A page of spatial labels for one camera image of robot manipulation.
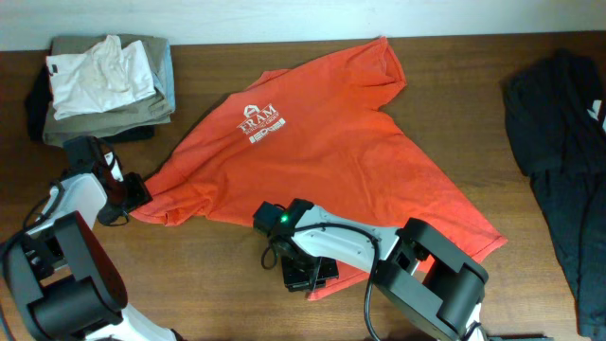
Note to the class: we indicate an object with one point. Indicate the dark navy garment pile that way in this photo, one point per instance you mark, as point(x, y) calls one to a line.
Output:
point(558, 143)

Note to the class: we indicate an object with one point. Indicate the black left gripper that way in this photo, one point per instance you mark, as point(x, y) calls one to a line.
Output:
point(137, 197)

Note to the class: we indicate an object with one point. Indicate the orange printed t-shirt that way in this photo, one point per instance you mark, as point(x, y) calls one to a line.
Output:
point(316, 132)

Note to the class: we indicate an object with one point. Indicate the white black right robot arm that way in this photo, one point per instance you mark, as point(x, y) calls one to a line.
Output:
point(436, 286)

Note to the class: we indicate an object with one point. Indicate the folded black garment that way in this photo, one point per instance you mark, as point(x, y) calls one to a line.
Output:
point(36, 104)

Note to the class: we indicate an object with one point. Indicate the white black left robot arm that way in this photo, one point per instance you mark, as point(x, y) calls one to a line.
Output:
point(62, 281)

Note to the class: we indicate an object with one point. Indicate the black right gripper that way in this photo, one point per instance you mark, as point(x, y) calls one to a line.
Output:
point(296, 283)

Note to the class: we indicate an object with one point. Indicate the folded light blue garment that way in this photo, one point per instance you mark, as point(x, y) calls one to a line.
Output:
point(161, 64)

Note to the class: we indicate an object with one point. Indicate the folded white garment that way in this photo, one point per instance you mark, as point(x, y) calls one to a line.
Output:
point(105, 77)

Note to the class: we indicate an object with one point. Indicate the folded olive green garment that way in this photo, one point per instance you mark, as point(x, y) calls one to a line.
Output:
point(112, 122)

